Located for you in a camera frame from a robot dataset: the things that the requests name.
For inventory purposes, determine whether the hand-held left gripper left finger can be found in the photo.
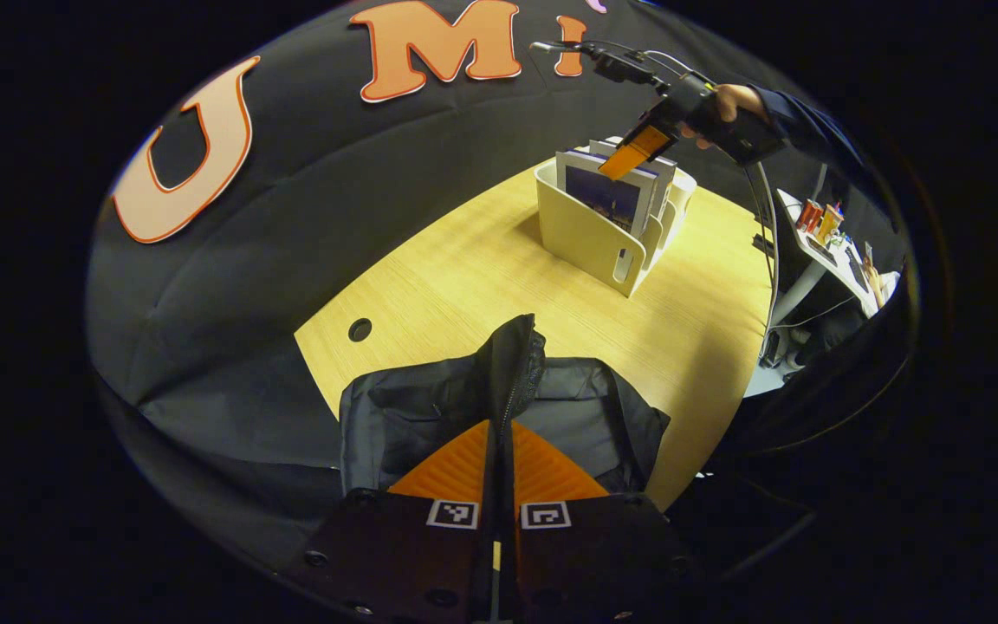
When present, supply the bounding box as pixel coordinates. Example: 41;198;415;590
302;420;500;624

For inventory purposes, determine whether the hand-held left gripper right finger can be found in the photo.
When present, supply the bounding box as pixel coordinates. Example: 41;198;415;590
499;420;692;624

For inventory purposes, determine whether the white bookshelf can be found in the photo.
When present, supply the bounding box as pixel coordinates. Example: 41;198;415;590
535;134;697;298

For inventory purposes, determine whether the black schoolbag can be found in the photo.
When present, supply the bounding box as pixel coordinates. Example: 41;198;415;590
339;314;671;512

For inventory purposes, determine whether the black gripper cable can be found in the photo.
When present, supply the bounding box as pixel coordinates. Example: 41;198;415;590
742;160;781;361

